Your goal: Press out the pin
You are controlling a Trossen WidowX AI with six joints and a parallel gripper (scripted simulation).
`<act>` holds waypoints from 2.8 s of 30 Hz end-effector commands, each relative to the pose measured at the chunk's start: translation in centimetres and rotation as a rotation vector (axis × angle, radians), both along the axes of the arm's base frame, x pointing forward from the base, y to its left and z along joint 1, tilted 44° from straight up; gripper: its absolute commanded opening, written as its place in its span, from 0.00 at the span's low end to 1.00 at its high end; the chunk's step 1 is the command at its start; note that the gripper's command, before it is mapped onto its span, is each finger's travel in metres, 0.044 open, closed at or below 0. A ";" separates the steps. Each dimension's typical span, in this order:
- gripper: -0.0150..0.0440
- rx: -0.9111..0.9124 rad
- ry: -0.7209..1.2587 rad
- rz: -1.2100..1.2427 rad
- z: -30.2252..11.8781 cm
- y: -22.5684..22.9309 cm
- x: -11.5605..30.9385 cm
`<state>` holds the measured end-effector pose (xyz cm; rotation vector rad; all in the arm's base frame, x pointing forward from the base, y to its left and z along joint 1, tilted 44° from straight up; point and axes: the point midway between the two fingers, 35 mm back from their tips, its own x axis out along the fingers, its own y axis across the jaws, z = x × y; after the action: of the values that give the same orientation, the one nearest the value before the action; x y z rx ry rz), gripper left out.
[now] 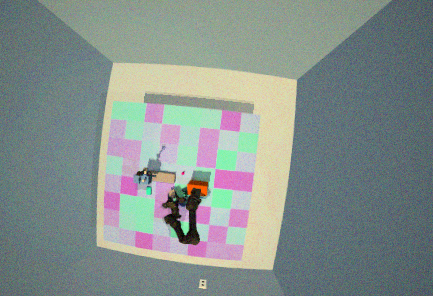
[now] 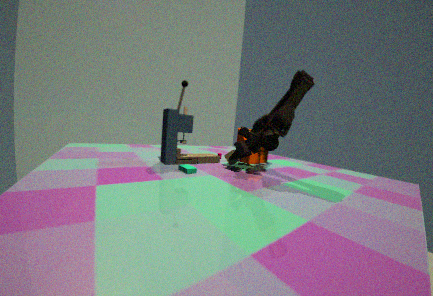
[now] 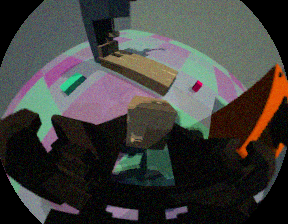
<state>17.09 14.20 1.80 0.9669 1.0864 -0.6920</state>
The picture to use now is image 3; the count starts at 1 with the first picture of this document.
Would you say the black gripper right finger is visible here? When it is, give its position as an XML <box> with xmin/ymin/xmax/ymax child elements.
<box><xmin>167</xmin><ymin>123</ymin><xmax>240</xmax><ymax>185</ymax></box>

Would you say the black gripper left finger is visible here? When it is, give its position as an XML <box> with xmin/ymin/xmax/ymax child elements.
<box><xmin>52</xmin><ymin>113</ymin><xmax>128</xmax><ymax>180</ymax></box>

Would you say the green rectangular block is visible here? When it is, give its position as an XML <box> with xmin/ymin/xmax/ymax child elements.
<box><xmin>60</xmin><ymin>72</ymin><xmax>84</xmax><ymax>95</ymax></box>

